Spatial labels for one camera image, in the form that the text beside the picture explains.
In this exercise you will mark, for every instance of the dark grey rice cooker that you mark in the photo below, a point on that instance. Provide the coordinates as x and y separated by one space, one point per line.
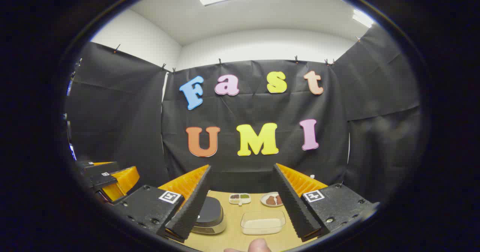
210 210

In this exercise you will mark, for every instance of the small ceiling light panel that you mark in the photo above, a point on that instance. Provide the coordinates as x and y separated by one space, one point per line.
363 18

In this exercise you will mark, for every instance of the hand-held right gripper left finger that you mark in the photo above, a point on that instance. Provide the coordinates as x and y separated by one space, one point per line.
187 214

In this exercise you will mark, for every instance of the white round plate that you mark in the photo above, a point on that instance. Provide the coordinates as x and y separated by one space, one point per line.
264 203

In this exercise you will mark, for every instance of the white divided grain tray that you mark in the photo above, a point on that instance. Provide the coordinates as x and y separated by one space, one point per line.
240 198

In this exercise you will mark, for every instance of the white uncooked rice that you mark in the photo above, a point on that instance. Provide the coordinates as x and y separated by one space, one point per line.
262 224

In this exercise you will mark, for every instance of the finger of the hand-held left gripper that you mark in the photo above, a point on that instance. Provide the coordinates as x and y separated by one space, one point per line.
103 179
97 167

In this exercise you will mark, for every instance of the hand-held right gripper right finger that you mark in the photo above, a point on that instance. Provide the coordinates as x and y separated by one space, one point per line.
298 214

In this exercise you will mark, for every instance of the brown meat piece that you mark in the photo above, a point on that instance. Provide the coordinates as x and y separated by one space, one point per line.
279 200
270 200

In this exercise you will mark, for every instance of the clear glass dish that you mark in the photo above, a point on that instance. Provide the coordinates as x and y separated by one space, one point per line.
245 216

